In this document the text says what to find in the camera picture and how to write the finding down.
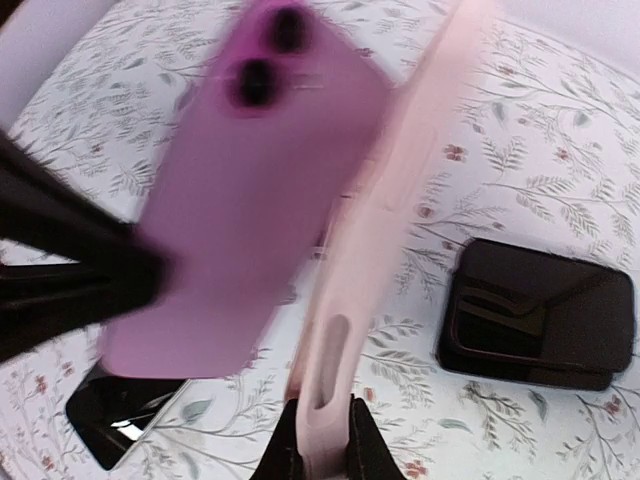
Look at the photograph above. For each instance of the purple phone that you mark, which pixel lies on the purple phone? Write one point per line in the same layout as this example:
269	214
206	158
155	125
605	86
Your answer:
272	137

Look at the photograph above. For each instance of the floral table mat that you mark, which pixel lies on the floral table mat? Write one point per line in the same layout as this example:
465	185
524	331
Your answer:
545	154

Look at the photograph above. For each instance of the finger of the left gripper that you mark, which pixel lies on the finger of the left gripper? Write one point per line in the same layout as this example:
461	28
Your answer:
106	272

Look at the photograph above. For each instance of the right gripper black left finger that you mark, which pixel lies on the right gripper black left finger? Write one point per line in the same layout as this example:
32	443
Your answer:
281	460

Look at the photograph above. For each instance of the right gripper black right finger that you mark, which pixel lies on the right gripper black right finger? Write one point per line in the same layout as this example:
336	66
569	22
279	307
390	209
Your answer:
368	457

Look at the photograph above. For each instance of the pink phone case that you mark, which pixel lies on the pink phone case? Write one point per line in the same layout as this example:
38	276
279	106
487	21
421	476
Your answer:
365	238

